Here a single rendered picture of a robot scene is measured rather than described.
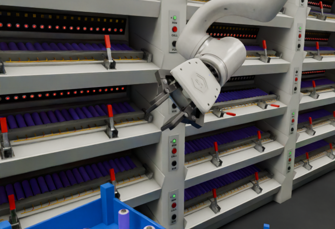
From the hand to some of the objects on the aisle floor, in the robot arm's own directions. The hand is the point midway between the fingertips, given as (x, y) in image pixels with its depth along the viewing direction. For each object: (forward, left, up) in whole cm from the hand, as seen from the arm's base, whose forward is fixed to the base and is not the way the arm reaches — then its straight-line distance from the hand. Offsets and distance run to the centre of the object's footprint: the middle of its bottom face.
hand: (164, 112), depth 50 cm
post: (+45, -23, -62) cm, 80 cm away
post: (+54, -93, -59) cm, 123 cm away
